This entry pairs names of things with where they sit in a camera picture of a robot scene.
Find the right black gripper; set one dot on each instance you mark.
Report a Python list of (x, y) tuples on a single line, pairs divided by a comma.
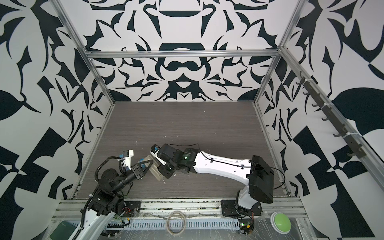
[(164, 172)]

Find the slotted cable duct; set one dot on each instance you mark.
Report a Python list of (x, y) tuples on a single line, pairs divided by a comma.
[(177, 224)]

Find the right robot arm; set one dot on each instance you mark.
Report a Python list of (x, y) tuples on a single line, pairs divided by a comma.
[(257, 176)]

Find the white remote control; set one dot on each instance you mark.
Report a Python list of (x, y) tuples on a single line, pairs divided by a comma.
[(154, 169)]

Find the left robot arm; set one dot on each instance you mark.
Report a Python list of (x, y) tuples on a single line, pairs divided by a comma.
[(107, 200)]

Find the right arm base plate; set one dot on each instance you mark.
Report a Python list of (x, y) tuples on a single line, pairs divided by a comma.
[(230, 209)]

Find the small electronics board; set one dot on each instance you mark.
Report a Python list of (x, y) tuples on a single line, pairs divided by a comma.
[(246, 226)]

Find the dark green pad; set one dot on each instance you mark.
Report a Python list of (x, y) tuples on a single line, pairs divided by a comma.
[(63, 231)]

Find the green push button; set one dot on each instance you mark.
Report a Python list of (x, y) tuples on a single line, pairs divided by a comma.
[(280, 223)]

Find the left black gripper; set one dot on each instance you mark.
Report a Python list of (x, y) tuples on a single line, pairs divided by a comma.
[(139, 172)]

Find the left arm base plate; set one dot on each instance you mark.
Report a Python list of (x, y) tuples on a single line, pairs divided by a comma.
[(130, 209)]

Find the black wall hook rail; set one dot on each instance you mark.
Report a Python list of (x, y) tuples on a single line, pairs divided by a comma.
[(334, 116)]

